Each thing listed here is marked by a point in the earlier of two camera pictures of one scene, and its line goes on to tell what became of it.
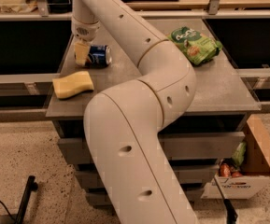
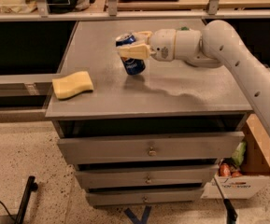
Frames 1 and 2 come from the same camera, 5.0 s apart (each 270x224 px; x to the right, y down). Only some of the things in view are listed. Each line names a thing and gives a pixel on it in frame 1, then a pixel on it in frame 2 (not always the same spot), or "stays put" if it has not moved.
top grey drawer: x=177 y=147 stays put
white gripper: x=85 y=32 → x=162 y=44
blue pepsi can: x=99 y=56 → x=132 y=66
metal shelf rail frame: x=212 y=10 stays put
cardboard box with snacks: x=253 y=163 stays put
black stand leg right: x=232 y=215 stays put
